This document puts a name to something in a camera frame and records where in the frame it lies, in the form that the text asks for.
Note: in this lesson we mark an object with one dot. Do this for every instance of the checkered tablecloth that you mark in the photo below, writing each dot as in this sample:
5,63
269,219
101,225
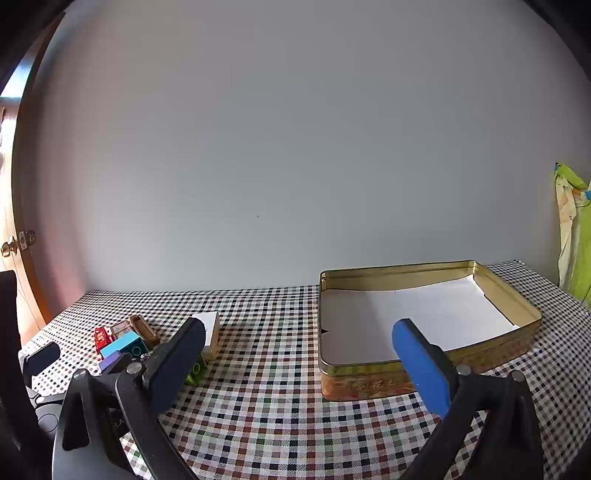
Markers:
277,415

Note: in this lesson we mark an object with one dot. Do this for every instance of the blue toy brick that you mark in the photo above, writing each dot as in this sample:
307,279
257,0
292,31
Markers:
122,345

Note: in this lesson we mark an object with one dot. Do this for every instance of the wooden door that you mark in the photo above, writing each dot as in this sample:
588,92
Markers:
25,207

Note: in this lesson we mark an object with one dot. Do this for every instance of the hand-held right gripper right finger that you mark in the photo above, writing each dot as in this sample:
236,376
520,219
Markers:
418,364

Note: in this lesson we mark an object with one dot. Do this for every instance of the brass door knob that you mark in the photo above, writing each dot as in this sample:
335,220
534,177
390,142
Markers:
18,243

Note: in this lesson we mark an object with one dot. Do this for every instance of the green printed cloth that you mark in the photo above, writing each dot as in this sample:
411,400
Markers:
572,240

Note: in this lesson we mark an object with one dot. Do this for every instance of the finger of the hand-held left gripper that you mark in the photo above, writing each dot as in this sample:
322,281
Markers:
41,355

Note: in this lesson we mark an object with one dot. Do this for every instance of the purple block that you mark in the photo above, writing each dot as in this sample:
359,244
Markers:
111,362

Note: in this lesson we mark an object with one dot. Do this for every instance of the gold tin box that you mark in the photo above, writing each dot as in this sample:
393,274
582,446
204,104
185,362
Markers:
369,383

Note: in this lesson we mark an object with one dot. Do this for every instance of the green toy brick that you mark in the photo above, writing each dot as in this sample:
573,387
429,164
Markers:
196,371

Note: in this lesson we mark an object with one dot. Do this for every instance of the red small packet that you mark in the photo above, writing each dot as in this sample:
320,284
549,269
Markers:
102,339

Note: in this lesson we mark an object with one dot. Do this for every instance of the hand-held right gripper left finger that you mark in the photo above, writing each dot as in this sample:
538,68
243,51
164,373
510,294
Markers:
178,364

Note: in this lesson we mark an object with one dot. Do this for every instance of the dark panel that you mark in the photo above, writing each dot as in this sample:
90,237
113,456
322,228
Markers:
11,369

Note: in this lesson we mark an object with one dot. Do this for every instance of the small white box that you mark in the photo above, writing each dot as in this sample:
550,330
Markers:
211,327

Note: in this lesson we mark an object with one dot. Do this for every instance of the brown toy chest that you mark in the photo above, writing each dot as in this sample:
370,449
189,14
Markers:
122,328

